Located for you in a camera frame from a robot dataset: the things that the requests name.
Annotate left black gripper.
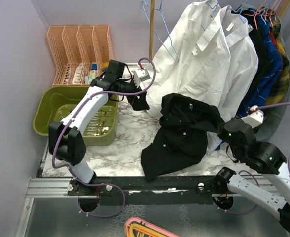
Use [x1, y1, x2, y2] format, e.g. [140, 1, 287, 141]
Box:
[116, 77, 150, 110]

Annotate black shirt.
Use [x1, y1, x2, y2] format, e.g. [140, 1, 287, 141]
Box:
[141, 93, 224, 181]
[241, 10, 271, 102]

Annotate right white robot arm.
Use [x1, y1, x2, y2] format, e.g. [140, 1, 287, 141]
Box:
[214, 119, 290, 233]

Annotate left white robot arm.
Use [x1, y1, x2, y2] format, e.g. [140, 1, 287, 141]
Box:
[48, 60, 155, 195]

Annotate yellow plaid shirt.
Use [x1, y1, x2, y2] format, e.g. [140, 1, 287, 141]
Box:
[255, 17, 290, 106]

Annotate front white shirt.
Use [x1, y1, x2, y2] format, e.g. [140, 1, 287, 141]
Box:
[145, 0, 231, 119]

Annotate white shirt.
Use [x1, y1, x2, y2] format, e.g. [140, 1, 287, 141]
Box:
[145, 0, 231, 119]
[218, 5, 259, 122]

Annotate blue plaid shirt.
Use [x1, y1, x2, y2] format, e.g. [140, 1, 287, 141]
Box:
[214, 8, 284, 151]

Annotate empty light blue hanger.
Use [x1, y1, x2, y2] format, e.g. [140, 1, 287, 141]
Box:
[141, 0, 180, 63]

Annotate black hanging shirt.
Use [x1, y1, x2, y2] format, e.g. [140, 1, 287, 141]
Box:
[241, 10, 271, 102]

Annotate pink hanger stack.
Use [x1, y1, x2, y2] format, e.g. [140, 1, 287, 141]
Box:
[124, 217, 178, 237]

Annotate olive green plastic basin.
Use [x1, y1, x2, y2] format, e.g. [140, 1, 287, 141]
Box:
[33, 86, 118, 146]

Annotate peach plastic file organizer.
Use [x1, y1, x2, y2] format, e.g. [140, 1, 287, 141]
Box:
[46, 25, 114, 86]

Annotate wooden rack pole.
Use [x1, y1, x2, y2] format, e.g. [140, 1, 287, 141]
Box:
[149, 0, 155, 60]

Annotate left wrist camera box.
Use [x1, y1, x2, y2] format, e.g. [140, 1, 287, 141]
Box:
[132, 69, 150, 87]

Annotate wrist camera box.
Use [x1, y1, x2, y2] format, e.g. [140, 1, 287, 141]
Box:
[132, 69, 150, 87]
[241, 105, 264, 128]

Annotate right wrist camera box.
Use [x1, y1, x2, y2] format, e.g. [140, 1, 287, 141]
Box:
[241, 105, 264, 128]

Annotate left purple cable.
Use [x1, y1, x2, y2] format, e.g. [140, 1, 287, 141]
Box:
[51, 58, 157, 218]

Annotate black mounting rail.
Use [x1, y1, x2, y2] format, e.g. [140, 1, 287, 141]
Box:
[68, 176, 225, 206]

